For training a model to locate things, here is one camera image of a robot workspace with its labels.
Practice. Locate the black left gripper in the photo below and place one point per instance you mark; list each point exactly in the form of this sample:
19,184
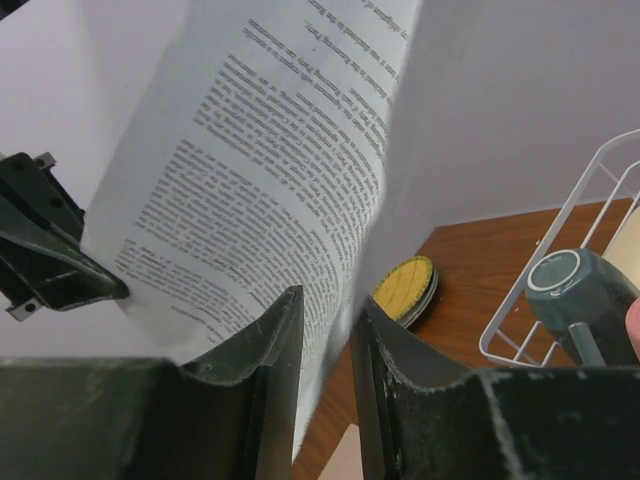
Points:
41,225

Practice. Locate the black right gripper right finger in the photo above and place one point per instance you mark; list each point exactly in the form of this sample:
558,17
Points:
423,415

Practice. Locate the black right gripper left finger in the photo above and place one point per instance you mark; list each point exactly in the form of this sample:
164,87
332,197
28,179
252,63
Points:
229,414

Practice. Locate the pink file folder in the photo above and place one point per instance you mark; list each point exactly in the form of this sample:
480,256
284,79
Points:
345,462

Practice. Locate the printed paper document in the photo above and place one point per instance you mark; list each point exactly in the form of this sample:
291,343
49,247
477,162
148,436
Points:
255,160

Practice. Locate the dark green mug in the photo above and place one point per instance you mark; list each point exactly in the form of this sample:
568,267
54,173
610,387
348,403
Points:
577,285

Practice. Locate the pink cup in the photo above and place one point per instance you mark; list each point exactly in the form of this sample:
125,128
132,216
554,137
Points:
632,324

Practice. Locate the cream square bowl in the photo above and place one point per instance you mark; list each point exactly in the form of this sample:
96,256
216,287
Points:
623,250

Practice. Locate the white wire dish rack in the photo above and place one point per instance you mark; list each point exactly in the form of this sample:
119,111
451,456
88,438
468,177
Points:
604,198

